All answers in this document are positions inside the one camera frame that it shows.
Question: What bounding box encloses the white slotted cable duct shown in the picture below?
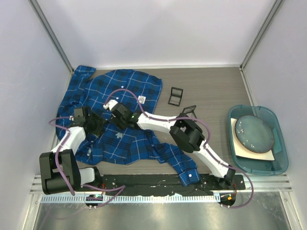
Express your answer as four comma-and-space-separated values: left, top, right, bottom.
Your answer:
41, 193, 220, 204

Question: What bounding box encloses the blue plaid shirt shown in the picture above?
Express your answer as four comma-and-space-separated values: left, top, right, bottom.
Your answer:
56, 65, 200, 186

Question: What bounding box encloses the round blue plate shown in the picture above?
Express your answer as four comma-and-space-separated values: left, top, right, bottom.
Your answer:
234, 115, 275, 154

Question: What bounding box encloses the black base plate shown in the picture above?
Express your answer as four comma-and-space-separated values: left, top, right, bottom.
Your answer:
90, 173, 246, 196

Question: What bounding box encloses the black square frame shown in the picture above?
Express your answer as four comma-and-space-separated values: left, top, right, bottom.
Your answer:
168, 87, 184, 107

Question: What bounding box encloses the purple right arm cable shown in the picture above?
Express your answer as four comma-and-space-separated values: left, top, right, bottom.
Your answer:
105, 88, 254, 208

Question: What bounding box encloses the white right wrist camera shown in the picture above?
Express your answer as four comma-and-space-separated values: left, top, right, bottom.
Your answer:
103, 99, 118, 111

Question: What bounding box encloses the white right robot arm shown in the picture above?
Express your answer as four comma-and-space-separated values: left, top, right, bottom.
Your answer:
104, 100, 236, 189

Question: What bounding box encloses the small black tilted frame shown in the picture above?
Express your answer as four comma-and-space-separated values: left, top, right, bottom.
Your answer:
182, 105, 197, 118

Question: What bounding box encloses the teal plastic bin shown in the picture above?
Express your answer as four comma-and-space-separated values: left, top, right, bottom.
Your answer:
228, 105, 289, 176

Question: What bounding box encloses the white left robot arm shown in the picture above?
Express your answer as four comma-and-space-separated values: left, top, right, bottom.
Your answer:
39, 107, 108, 195

